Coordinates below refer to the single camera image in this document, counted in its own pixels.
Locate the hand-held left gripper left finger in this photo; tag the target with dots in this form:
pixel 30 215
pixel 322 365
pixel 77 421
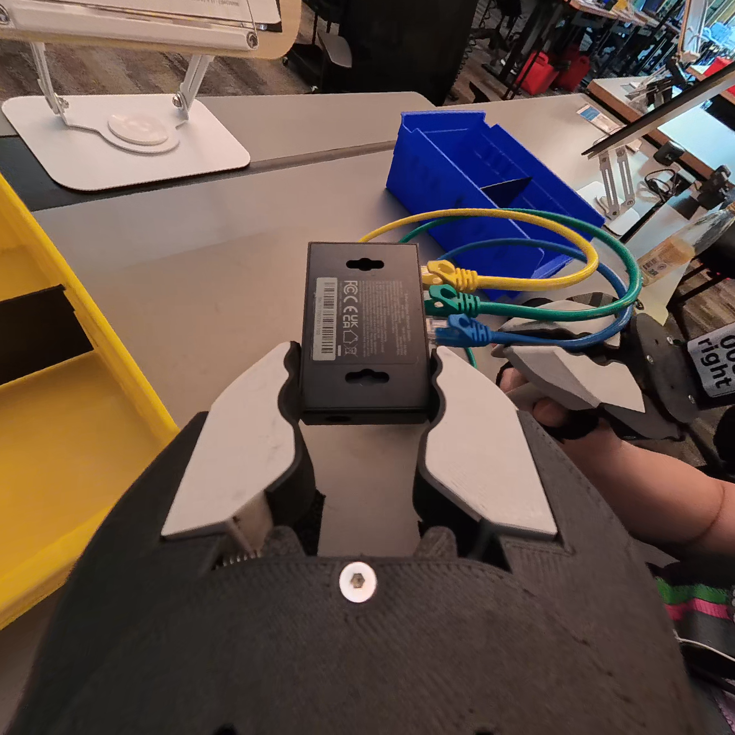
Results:
pixel 235 448

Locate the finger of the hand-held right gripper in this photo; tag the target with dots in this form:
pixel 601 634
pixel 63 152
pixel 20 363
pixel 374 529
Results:
pixel 574 376
pixel 574 318

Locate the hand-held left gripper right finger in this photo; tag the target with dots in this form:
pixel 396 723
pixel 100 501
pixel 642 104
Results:
pixel 488 453

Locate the yellow plastic bin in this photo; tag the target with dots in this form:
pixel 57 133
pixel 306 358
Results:
pixel 57 459

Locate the black ethernet switch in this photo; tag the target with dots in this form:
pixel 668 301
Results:
pixel 367 321

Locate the blue plastic bin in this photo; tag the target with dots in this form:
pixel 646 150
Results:
pixel 436 166

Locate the person's right forearm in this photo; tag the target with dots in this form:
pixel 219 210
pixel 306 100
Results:
pixel 649 494

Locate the person's right hand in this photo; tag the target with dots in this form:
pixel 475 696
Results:
pixel 548 412

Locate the plastic drink bottle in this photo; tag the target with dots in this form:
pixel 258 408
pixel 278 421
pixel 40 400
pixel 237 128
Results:
pixel 683 247

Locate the silver folding board stand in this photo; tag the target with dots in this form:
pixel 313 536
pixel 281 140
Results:
pixel 611 189

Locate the black tilted display board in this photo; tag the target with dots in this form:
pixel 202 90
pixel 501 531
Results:
pixel 660 109

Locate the person's patterned clothing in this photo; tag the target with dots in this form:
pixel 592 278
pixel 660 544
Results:
pixel 700 608

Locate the white document stand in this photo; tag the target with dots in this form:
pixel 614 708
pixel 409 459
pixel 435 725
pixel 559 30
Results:
pixel 172 149

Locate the black mesh panel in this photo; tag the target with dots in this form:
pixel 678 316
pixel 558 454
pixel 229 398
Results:
pixel 402 46

